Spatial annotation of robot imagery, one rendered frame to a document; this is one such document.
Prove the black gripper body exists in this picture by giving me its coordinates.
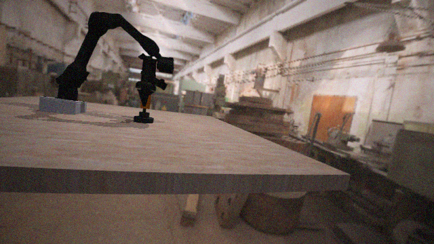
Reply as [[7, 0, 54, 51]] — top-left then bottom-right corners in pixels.
[[136, 69, 157, 91]]

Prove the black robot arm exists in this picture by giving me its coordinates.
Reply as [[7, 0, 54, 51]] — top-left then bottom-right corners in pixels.
[[56, 12, 174, 101]]

